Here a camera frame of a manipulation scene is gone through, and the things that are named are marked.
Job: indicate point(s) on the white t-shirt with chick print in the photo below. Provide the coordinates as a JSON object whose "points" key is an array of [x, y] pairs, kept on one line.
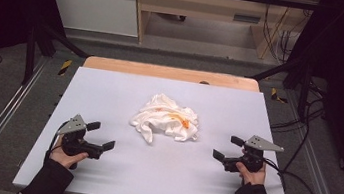
{"points": [[167, 119]]}

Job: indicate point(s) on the person's right hand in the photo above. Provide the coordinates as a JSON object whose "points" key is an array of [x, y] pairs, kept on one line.
{"points": [[252, 177]]}

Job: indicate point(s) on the black metal stand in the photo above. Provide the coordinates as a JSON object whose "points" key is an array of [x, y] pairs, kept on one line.
{"points": [[297, 76], [37, 45]]}

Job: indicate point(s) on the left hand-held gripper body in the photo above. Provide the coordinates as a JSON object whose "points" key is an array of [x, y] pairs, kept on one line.
{"points": [[72, 126]]}

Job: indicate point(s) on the wooden desk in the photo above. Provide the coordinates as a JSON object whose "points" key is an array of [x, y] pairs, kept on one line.
{"points": [[205, 5]]}

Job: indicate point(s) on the yellow black striped tape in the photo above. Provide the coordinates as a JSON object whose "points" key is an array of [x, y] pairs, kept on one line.
{"points": [[276, 95], [65, 67]]}

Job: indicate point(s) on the person's left hand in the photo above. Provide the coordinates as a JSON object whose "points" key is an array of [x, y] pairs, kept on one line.
{"points": [[66, 157]]}

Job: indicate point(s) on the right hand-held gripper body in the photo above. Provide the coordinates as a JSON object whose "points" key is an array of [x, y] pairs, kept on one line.
{"points": [[254, 155]]}

